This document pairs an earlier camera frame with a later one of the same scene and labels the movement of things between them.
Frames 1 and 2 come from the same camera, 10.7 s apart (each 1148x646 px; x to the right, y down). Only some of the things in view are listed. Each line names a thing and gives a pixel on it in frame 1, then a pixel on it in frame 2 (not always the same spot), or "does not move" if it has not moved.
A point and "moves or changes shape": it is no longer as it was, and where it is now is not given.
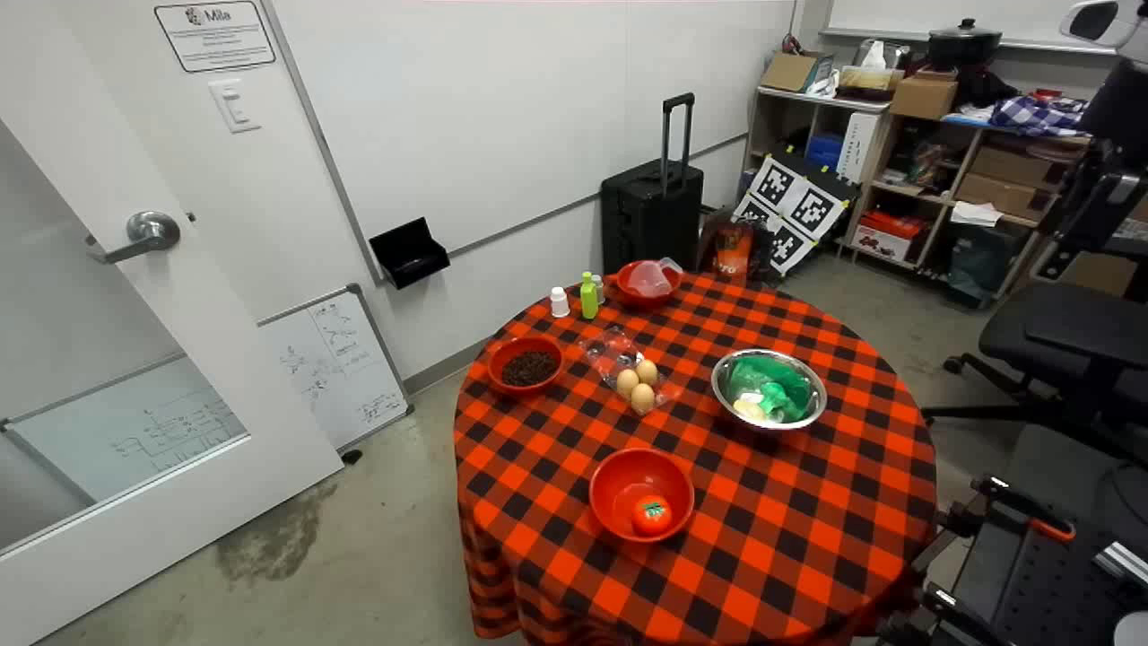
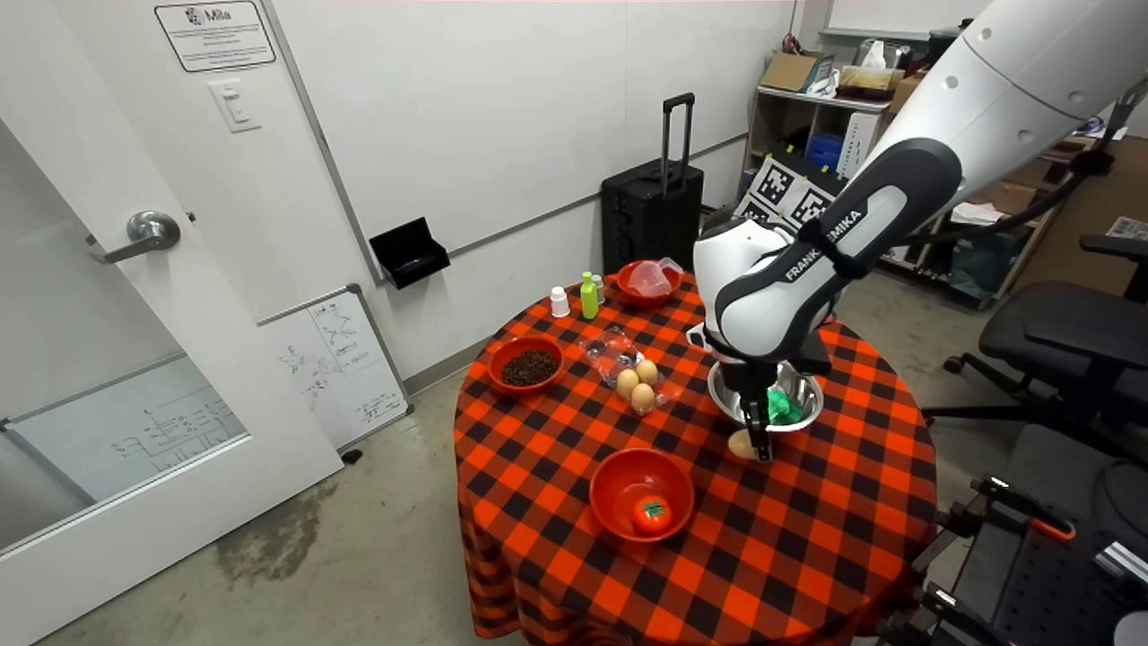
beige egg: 747,406 moves or changes shape
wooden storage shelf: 955,174 does not move
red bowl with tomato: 632,473 does not move
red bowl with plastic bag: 646,282 does not move
